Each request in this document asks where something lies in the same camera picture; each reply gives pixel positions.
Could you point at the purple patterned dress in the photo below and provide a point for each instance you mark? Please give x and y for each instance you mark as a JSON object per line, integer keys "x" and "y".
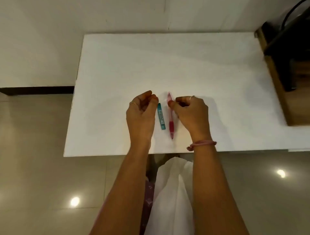
{"x": 147, "y": 205}

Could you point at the person's left hand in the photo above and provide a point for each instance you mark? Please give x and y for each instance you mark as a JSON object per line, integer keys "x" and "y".
{"x": 140, "y": 118}

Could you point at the white scarf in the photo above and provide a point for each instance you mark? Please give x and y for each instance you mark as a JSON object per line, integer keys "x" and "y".
{"x": 172, "y": 193}

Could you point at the wooden cabinet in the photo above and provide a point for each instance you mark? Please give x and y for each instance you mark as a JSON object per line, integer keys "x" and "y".
{"x": 298, "y": 111}

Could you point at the person's right forearm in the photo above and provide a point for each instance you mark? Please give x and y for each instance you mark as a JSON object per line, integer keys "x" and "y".
{"x": 213, "y": 188}

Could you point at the person's right hand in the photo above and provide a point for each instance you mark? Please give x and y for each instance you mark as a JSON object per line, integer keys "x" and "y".
{"x": 193, "y": 116}

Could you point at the black appliance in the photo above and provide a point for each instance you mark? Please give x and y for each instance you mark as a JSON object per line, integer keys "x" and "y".
{"x": 290, "y": 43}

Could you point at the pink mechanical pencil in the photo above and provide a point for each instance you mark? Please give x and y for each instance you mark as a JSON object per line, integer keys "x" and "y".
{"x": 171, "y": 126}

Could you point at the person's left forearm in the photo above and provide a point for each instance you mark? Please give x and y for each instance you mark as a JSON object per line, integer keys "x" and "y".
{"x": 123, "y": 188}

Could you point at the teal pencil lead case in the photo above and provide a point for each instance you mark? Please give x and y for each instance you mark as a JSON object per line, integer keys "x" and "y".
{"x": 161, "y": 118}

